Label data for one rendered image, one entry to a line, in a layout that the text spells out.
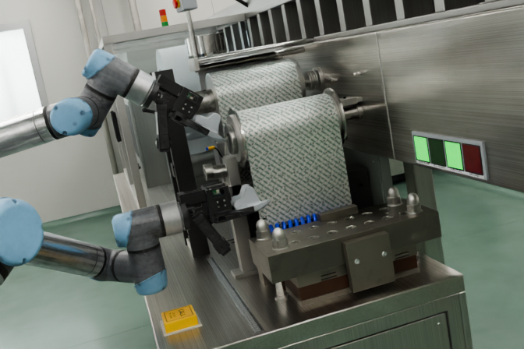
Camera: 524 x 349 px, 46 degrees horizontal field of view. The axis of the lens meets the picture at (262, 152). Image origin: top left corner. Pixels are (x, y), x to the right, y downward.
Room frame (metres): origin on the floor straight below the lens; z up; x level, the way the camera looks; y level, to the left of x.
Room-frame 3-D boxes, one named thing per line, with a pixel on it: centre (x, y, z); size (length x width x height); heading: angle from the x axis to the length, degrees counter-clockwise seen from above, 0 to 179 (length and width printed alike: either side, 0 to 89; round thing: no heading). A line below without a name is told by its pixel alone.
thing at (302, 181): (1.46, -0.08, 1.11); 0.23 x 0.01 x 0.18; 104
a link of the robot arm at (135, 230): (1.37, 0.30, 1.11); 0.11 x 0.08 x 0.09; 104
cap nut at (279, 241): (1.27, 0.00, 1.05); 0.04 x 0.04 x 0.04
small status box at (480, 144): (1.19, -0.35, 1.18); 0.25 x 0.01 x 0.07; 14
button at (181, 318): (1.28, 0.24, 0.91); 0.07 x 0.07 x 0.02; 14
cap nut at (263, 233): (1.36, 0.03, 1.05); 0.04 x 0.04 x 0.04
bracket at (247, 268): (1.51, 0.10, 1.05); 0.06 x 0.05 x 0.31; 104
